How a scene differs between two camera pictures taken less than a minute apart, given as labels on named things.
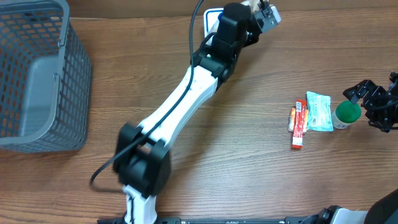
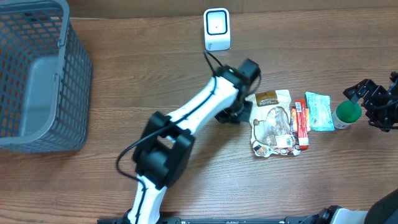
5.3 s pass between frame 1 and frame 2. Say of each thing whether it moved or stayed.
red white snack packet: moved
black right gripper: stayed
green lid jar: stayed
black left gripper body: moved
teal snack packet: stayed
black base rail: stayed
